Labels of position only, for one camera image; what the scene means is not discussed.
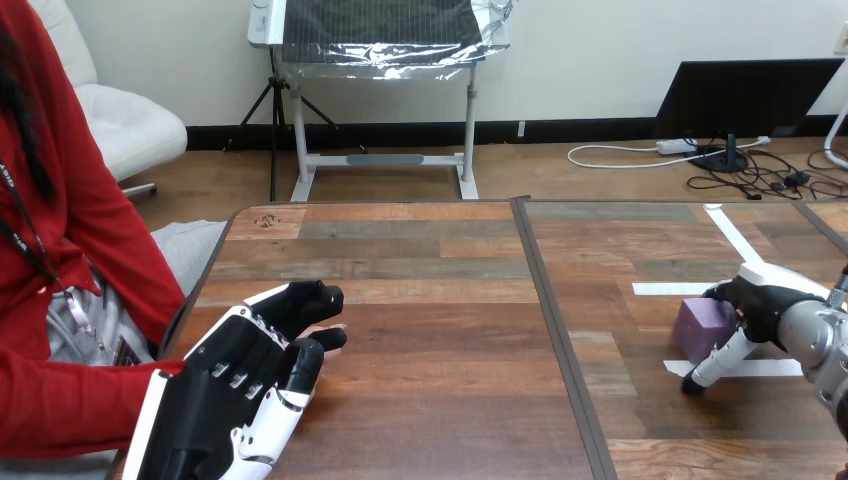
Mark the person's forearm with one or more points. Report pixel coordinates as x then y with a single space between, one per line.
73 404

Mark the person's hand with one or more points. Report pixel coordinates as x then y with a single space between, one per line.
332 355

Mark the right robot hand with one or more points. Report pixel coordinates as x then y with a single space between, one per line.
755 301

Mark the dark screen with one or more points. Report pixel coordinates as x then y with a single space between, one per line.
742 96

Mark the white desk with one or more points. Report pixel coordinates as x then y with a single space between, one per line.
384 160

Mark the black tripod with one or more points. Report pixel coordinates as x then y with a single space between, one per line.
275 112

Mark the person's body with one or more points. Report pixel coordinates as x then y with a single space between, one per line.
79 199

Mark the white power strip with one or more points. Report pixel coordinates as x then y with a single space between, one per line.
674 146

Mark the white cushioned chair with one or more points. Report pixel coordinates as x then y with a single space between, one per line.
129 126

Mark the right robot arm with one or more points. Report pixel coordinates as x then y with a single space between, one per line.
818 344

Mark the white stand leg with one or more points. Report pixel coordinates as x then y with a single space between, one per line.
833 142

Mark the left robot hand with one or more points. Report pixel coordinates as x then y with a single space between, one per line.
218 391

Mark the foil sheet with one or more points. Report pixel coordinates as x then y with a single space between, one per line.
397 33

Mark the purple block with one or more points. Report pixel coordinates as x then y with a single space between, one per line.
703 326

